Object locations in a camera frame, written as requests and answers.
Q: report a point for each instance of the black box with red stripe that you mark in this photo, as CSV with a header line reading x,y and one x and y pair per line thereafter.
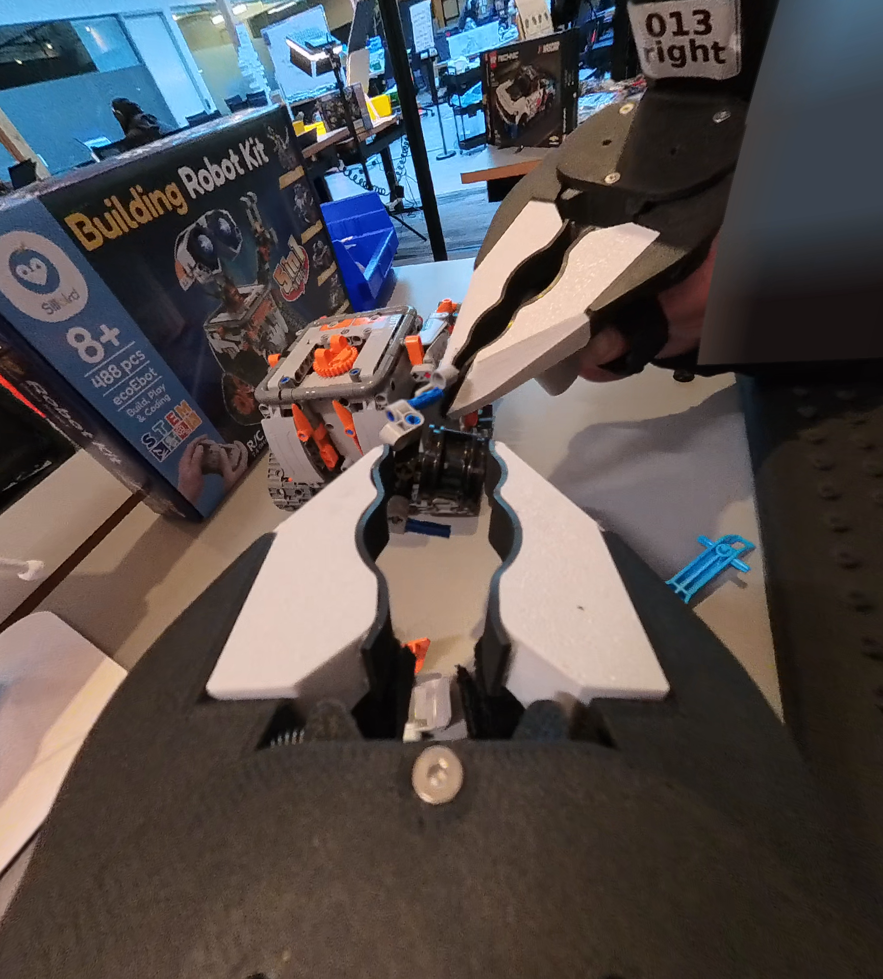
x,y
44,444

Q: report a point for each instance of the wooden table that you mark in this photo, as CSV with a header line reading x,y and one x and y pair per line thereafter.
x,y
503,165

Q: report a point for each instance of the blue robot kit box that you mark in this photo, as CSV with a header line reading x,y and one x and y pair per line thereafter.
x,y
135,276

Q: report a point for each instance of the black metal pole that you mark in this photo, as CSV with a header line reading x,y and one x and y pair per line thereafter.
x,y
411,123

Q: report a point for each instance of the person's right hand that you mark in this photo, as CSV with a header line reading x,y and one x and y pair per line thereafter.
x,y
691,314

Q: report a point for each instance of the blue plastic storage bin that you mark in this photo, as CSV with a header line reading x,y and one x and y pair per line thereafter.
x,y
357,245

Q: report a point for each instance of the grey orange tracked toy robot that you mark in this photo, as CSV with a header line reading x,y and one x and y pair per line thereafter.
x,y
334,367

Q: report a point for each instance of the black wheel hub assembly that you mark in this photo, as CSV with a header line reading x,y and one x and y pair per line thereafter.
x,y
449,467

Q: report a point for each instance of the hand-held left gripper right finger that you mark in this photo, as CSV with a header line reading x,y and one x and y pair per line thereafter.
x,y
579,627

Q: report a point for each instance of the black dimpled mat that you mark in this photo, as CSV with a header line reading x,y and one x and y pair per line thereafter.
x,y
855,612

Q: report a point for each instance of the black toy car box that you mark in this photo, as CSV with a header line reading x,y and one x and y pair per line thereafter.
x,y
530,92

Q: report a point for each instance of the white desk stand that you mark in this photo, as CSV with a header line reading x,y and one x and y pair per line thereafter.
x,y
28,704

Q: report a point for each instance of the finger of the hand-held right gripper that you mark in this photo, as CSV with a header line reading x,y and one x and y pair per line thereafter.
x,y
579,299
506,253

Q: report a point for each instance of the blue plastic separator tool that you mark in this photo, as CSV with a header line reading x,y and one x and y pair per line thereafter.
x,y
705,569

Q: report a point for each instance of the light grey block with pins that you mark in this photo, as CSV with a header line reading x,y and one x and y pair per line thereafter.
x,y
429,707

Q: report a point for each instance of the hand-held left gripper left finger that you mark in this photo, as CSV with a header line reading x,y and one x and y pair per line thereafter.
x,y
296,627

